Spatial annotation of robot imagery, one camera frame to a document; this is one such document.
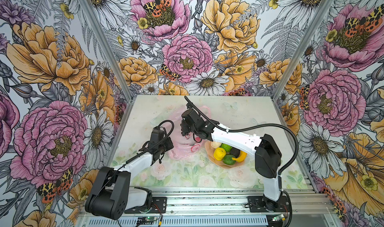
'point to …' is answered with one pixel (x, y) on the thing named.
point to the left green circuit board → (146, 219)
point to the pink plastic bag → (185, 147)
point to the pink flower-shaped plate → (210, 151)
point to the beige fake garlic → (215, 144)
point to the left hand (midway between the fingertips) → (171, 146)
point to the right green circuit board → (280, 217)
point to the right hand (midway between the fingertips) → (186, 125)
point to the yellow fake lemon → (219, 153)
